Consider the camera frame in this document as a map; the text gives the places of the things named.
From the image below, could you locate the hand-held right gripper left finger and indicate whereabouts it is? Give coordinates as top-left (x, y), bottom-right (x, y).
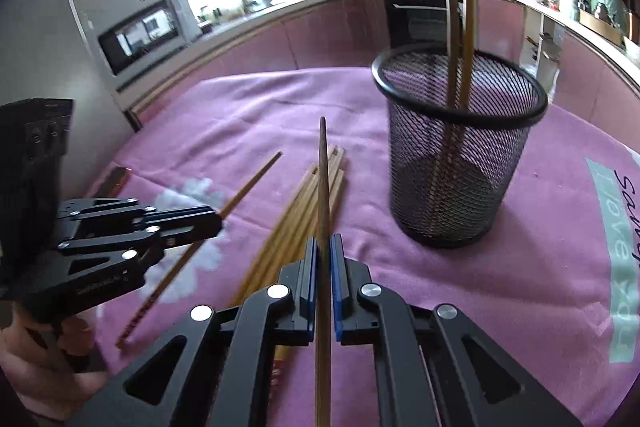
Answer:
top-left (65, 237), bottom-right (321, 427)

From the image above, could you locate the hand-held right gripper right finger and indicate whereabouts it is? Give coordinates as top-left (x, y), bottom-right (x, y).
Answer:
top-left (329, 234), bottom-right (583, 427)

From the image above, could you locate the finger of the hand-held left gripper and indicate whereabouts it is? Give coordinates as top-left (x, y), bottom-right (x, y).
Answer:
top-left (56, 197), bottom-right (224, 229)
top-left (56, 226), bottom-right (222, 266)

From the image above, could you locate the bundle of wooden chopsticks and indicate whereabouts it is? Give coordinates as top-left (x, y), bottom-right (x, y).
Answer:
top-left (227, 146), bottom-right (349, 388)

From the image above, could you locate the brown wooden chopstick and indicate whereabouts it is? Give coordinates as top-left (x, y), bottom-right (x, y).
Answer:
top-left (314, 117), bottom-right (334, 427)
top-left (435, 0), bottom-right (479, 233)
top-left (116, 151), bottom-right (283, 349)
top-left (427, 0), bottom-right (464, 233)

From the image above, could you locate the black mesh utensil holder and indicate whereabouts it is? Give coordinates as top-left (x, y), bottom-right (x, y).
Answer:
top-left (371, 44), bottom-right (549, 249)

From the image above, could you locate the person's left hand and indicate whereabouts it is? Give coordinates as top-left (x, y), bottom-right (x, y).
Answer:
top-left (0, 302), bottom-right (109, 422)

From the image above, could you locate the dark board with copper edge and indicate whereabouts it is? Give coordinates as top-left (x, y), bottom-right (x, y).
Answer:
top-left (97, 166), bottom-right (130, 198)

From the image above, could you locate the pink flower print tablecloth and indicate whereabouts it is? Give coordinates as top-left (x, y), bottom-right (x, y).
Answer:
top-left (85, 67), bottom-right (640, 427)

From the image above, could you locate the silver microwave oven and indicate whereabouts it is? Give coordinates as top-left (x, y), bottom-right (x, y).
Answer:
top-left (97, 0), bottom-right (203, 90)

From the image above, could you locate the pink kitchen cabinet run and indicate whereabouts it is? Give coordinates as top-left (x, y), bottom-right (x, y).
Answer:
top-left (115, 0), bottom-right (391, 118)
top-left (472, 0), bottom-right (527, 62)

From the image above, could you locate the black built-in oven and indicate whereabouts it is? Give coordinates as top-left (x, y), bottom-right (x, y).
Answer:
top-left (382, 0), bottom-right (463, 50)

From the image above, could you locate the pink kitchen peninsula cabinet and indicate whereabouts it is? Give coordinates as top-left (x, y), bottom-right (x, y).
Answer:
top-left (557, 24), bottom-right (640, 148)

